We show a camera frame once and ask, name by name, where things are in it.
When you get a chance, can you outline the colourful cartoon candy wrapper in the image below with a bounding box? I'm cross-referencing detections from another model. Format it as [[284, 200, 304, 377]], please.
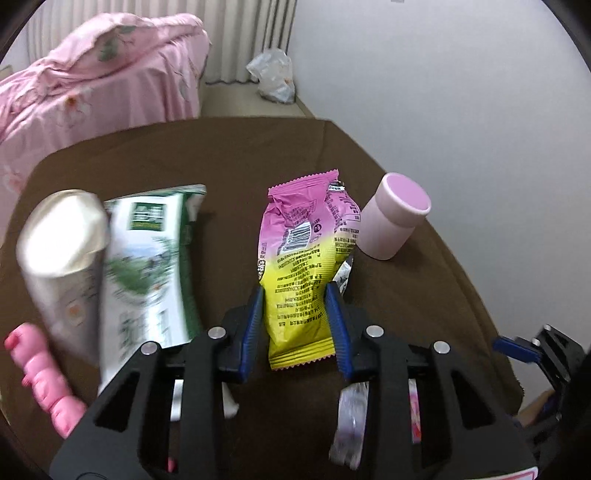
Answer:
[[329, 257, 422, 476]]

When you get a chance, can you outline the pink yellow snack packet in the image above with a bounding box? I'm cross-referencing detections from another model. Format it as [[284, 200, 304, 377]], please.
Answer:
[[257, 169, 361, 370]]

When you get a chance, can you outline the green white milk pouch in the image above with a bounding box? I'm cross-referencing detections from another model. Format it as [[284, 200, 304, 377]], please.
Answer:
[[100, 184, 206, 388]]

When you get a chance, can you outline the pink cylindrical cup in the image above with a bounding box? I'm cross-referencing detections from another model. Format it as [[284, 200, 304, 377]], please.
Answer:
[[356, 172, 432, 261]]

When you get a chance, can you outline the pink caterpillar toy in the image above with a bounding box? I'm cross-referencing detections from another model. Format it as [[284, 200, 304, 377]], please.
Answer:
[[4, 323, 87, 439]]

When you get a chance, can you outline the white plastic bag on floor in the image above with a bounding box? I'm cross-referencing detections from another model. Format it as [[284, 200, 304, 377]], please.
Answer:
[[246, 48, 296, 104]]

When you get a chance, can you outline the pink floral bed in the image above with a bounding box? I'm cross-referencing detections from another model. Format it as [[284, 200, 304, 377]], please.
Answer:
[[1, 40, 201, 229]]

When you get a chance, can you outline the striped beige curtain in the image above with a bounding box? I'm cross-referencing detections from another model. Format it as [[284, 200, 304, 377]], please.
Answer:
[[24, 1, 297, 84]]

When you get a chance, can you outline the pink pillow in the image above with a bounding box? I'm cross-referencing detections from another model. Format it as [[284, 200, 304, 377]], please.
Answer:
[[44, 13, 206, 78]]

